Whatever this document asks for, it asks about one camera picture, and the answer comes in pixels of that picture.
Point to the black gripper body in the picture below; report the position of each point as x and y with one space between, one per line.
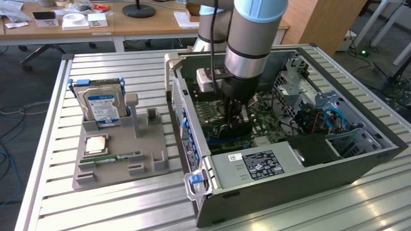
241 90

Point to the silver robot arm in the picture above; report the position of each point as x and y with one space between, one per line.
250 43

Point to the CPU socket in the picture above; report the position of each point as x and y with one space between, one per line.
219 108

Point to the metal socket cover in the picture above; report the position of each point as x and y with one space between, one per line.
254 99

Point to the green motherboard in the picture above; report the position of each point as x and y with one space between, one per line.
266 120

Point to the black RAM slot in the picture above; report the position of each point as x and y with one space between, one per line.
209 95
209 98

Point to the silver chipset heatsink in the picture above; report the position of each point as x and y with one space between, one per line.
262 142

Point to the long PCIe expansion slot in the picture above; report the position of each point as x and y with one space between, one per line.
218 142

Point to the blue card retention clip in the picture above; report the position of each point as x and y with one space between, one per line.
195 153
193 143
183 112
185 122
190 133

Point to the metal disk bay cage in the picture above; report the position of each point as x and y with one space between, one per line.
289 96

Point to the black power connector cluster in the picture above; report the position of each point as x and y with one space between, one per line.
305 120

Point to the grey power supply unit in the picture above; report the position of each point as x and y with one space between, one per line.
231 173

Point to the blue case latch tab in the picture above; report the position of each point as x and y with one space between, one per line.
197 179

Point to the white paper stack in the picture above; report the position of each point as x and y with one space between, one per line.
185 21

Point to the dark grey PC case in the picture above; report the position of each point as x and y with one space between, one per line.
289 197

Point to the grey parts rack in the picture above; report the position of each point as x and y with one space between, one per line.
122 154

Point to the white power box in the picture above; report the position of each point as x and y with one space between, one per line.
350 41

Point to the wooden desk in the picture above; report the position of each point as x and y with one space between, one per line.
145 26
32 32

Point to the hard disk blue carrier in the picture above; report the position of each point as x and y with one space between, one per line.
99 106

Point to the green RAM stick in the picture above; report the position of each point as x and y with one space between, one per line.
109 157

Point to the silver CPU chip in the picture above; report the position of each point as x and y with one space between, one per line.
95 144

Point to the black round lamp base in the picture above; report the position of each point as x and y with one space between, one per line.
138 12

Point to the plain white box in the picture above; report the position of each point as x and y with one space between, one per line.
98 20

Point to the red packet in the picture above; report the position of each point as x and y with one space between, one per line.
99 7

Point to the flat white box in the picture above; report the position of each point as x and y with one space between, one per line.
75 27

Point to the white tape roll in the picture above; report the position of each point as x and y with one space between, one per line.
66 19

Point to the white box black top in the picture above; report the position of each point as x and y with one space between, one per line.
46 22

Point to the grey cup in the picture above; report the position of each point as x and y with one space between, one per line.
46 3

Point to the white paper label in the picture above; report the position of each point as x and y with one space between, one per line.
16 24

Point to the clear plastic bag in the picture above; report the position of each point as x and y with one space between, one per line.
12 12

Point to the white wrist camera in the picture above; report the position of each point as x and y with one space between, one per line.
203 80

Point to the metal drive bracket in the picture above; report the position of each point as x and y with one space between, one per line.
353 142

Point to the white table frame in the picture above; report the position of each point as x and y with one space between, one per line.
370 21

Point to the black caster leg frame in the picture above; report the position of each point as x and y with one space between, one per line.
43 53

